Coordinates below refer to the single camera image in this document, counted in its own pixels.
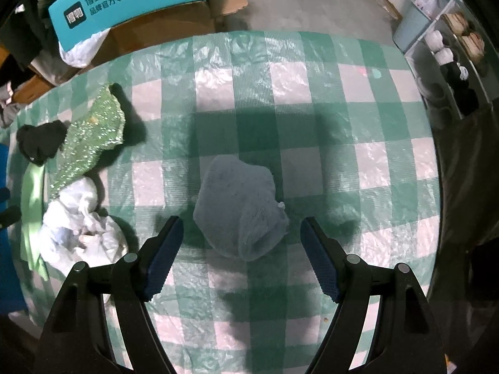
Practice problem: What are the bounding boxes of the green sparkly cloth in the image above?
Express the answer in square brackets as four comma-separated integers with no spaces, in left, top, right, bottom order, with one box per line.
[49,84,126,199]

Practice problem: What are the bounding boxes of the blue cardboard storage box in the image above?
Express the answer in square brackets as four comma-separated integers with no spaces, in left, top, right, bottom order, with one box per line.
[1,144,27,316]

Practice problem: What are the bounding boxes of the grey green cloth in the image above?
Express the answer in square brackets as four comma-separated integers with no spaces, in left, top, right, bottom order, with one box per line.
[20,163,49,281]

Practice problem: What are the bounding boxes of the green white checkered tablecloth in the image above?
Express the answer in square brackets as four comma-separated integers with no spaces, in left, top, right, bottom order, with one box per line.
[1,31,440,373]

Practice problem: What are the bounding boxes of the light blue trash bin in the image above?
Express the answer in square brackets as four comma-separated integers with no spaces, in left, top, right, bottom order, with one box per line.
[392,0,455,54]

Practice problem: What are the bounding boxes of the white plastic bag bundle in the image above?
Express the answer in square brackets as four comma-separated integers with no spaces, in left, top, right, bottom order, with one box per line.
[35,177,128,275]

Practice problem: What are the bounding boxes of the grey fuzzy sock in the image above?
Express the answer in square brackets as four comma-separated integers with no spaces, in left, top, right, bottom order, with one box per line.
[193,155,289,262]

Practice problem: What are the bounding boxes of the white plastic bag under box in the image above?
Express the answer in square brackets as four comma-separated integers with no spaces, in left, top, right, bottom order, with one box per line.
[58,28,111,69]

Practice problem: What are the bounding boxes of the hanging dark jackets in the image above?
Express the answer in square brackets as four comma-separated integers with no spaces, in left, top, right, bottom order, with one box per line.
[1,0,58,67]

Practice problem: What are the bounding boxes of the brown cardboard box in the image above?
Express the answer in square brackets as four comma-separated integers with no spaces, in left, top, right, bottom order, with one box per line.
[11,0,250,104]

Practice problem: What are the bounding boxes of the black sock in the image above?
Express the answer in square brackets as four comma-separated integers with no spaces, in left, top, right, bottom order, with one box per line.
[16,120,67,166]

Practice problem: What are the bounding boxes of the metal shoe rack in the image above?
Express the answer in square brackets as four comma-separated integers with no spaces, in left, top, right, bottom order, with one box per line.
[404,0,498,124]

